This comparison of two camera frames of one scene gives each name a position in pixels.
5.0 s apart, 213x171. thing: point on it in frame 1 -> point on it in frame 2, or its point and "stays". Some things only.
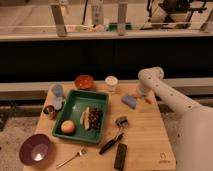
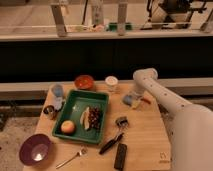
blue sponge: x=130 y=101 stays
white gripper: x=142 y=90 -> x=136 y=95
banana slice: x=85 y=118 stays
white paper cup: x=111 y=83 stays
